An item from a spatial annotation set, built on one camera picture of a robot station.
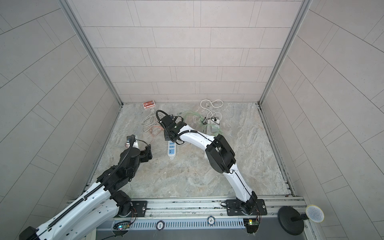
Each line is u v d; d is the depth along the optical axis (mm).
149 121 1047
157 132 993
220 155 565
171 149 889
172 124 707
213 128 937
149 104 1149
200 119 1073
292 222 667
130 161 554
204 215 706
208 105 1144
